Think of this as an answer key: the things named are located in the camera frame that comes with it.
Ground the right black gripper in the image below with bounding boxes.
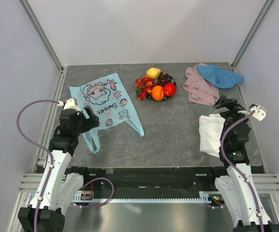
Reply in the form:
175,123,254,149
213,93,254,143

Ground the light blue plastic bag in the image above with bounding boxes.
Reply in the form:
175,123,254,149
70,73,144,153

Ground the orange fruit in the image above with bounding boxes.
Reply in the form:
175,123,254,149
151,86,164,101

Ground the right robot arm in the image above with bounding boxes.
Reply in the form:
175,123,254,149
206,95,279,232

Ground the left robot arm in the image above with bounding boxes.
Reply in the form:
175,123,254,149
18,106,99,232

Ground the mauve pink cloth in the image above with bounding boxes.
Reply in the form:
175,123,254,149
182,63,220,106

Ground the blue cloth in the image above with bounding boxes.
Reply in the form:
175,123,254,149
197,65,245,89

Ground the white printed t-shirt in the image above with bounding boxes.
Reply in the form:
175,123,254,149
199,114,225,158

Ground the red apple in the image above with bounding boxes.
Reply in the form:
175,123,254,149
163,83,177,97

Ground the purple grape bunch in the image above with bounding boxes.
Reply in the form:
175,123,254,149
155,72,174,87

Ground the red lychee bunch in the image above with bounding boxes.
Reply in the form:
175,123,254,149
135,76,155,101

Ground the black round plate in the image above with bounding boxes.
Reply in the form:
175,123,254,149
135,71,177,101

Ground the yellow pear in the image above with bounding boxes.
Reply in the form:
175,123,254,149
146,67,161,79

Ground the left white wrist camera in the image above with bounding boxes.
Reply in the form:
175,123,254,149
58,98,81,112

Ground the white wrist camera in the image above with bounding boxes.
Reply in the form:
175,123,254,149
238,104,266,121
58,98,81,112

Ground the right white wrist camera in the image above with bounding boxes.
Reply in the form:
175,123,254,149
238,104,266,121

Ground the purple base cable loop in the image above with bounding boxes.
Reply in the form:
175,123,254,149
74,177,116,208

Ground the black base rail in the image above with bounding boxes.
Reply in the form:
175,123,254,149
65,166,227,191

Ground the white slotted cable duct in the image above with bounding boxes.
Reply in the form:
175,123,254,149
71,192,223,203

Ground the right aluminium frame post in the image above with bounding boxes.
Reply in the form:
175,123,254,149
231,0,275,69

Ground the aluminium frame post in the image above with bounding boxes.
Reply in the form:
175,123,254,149
19,0,64,72
231,0,275,69

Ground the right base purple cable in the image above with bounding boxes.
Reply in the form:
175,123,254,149
202,200,226,210

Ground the left aluminium frame post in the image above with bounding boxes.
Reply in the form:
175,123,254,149
19,0,64,72

